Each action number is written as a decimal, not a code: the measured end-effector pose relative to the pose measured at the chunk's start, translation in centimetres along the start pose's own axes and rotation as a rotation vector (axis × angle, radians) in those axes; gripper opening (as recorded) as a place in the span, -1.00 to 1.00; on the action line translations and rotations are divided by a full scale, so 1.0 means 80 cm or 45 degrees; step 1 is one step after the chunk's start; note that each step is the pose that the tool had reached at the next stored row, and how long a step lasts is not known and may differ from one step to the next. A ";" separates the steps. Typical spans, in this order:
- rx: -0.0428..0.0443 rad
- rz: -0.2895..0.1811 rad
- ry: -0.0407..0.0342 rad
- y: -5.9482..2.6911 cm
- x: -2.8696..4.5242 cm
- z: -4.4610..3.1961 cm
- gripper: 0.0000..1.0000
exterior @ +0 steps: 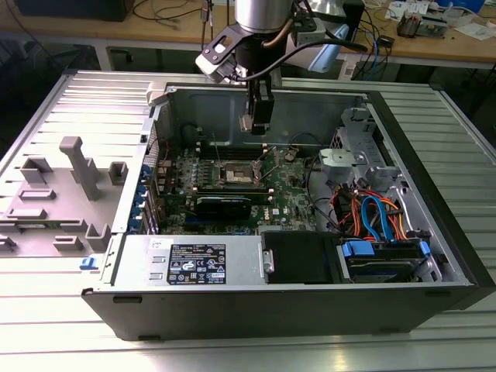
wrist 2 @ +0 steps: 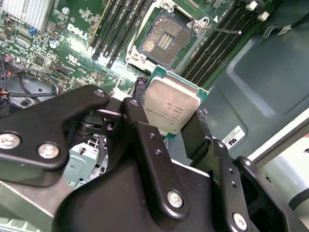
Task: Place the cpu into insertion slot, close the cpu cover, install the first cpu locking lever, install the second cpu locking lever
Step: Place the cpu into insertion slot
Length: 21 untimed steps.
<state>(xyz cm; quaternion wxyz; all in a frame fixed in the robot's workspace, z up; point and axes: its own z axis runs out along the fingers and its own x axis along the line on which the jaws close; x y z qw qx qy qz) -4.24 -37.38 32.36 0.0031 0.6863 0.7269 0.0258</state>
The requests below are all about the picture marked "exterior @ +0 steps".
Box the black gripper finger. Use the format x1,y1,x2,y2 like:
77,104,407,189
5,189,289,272
246,78,260,118
251,77,276,136

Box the black graphics card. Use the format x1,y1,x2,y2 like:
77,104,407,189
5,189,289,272
192,195,253,222

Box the grey parts rack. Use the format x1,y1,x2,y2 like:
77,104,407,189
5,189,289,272
0,135,131,259

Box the white printed papers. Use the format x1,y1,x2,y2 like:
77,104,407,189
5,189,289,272
387,0,431,20

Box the grey metal drive bracket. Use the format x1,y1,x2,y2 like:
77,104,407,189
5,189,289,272
317,148,369,185

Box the CPU socket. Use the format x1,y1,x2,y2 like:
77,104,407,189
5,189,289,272
218,159,268,186

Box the black PC case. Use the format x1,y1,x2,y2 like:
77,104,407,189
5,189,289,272
80,79,496,343

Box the hanging blue cable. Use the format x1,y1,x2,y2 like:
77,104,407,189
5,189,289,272
366,29,390,74

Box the orange wire bundle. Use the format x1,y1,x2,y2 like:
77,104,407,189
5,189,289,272
381,197,410,242
335,189,367,236

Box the white paper sheet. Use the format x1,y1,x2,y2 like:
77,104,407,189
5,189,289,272
453,21,496,42

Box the black drive bay box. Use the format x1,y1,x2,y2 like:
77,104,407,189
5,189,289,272
260,230,342,286

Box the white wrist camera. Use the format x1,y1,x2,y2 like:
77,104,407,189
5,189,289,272
195,25,249,83

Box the black camera cable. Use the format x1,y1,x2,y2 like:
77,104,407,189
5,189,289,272
236,37,368,82

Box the hard disk in blue carrier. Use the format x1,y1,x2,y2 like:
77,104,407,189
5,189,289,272
336,238,431,284

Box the blue flat wire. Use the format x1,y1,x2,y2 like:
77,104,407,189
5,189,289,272
360,195,392,243

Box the green motherboard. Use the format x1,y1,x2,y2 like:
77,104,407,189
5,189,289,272
153,145,322,236

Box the grey circuit device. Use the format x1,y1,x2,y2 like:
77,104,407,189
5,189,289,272
420,13,450,38

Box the wooden desk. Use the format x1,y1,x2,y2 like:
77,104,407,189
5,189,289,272
0,0,496,71

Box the silver power supply unit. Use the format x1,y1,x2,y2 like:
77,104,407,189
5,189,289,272
112,234,268,288

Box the small copper transformer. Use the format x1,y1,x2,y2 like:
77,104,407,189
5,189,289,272
397,11,423,38

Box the installed RAM stick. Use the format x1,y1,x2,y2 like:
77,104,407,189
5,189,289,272
196,184,273,197

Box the black upright tower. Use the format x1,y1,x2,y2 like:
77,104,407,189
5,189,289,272
343,0,367,47

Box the large black box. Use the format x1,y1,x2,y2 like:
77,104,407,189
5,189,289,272
13,0,135,22

